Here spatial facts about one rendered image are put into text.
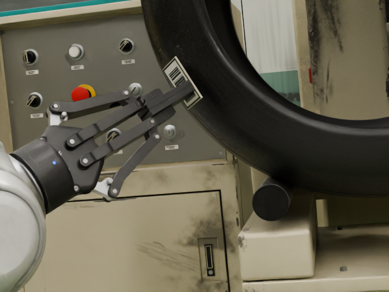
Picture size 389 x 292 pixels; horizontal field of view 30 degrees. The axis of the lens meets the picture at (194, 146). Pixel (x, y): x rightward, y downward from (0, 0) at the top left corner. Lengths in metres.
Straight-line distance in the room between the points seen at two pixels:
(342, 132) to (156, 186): 0.80
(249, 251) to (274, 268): 0.04
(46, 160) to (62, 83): 0.94
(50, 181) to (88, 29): 0.95
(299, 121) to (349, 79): 0.40
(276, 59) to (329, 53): 8.83
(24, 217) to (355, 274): 0.49
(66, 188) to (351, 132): 0.33
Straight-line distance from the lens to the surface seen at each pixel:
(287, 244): 0.89
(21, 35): 1.74
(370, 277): 0.90
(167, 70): 0.91
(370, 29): 1.25
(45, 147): 0.77
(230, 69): 0.86
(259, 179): 1.23
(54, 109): 0.81
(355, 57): 1.24
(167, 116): 0.86
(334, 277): 0.90
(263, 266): 0.90
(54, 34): 1.70
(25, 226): 0.53
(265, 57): 10.06
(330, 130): 0.86
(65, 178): 0.77
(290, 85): 10.00
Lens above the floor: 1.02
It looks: 3 degrees down
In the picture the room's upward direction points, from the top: 6 degrees counter-clockwise
